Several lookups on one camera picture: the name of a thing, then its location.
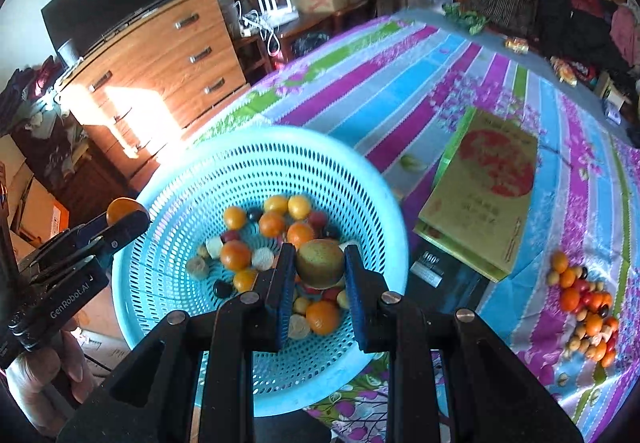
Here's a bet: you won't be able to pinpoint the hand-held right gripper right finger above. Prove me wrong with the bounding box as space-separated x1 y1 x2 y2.
344 244 586 443

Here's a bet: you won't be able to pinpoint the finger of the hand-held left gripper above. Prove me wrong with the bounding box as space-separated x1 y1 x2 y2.
75 210 152 269

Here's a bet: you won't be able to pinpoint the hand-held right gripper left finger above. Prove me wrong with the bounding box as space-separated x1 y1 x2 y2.
57 243 297 443

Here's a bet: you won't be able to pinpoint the small orange fruit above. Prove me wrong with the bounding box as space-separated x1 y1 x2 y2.
106 198 147 226

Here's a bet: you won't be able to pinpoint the brown kiwi fruit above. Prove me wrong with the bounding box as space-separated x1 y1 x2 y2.
296 239 347 289

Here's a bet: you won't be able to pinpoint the turquoise plastic basket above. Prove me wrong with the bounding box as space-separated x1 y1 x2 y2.
111 125 410 418

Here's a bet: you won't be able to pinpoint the pile of oranges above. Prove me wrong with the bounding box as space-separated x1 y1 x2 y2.
220 194 343 336
550 250 621 369

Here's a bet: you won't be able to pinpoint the pile of brown longans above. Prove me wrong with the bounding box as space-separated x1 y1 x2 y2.
546 268 613 364

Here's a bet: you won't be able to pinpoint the person's left hand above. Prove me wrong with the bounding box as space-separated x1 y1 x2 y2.
7 318 98 424

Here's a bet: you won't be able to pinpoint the cardboard box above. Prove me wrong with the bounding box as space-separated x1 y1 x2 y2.
75 283 131 374

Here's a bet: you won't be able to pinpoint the orange box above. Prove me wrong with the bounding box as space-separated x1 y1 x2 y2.
15 173 71 244

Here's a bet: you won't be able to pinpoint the black printed box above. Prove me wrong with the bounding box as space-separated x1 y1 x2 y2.
407 250 493 319

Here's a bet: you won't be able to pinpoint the dark cluttered shelf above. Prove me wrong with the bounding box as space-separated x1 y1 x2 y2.
0 58 126 244

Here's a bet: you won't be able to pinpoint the yellow gift box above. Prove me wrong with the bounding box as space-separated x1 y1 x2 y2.
414 107 540 284

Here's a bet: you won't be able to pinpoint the wooden dresser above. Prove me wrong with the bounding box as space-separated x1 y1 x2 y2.
55 0 251 158

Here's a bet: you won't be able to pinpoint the white power strip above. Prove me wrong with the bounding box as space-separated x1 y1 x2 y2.
239 10 281 56

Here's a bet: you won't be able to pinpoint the white router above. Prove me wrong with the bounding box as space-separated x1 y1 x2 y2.
255 0 300 21

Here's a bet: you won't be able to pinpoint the dark wooden desk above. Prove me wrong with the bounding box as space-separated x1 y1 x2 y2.
215 0 381 74

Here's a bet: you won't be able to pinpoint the green leafy vegetables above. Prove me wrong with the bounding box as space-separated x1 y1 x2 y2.
442 3 488 34

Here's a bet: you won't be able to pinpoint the yellow food package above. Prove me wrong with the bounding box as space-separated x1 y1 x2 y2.
552 57 583 84

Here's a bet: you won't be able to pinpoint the pile of dark clothes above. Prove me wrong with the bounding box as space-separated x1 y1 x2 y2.
535 0 640 84

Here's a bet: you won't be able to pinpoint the pink garment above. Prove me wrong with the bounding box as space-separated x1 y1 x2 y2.
612 5 640 54

